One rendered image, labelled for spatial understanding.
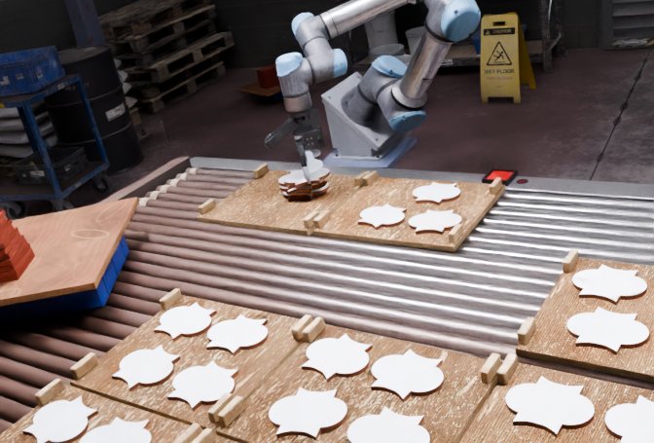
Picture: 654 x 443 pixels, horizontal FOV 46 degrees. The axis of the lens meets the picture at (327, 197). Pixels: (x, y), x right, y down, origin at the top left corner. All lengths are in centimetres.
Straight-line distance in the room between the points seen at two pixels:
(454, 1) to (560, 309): 95
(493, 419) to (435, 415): 10
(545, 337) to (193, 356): 71
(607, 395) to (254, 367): 66
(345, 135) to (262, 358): 121
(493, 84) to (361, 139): 317
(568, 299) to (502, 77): 413
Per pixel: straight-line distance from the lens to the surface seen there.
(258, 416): 145
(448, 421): 135
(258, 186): 242
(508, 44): 564
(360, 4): 223
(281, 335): 165
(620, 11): 663
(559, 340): 151
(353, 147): 263
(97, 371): 174
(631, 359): 147
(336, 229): 203
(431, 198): 208
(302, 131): 217
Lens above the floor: 182
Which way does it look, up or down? 23 degrees down
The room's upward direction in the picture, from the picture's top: 12 degrees counter-clockwise
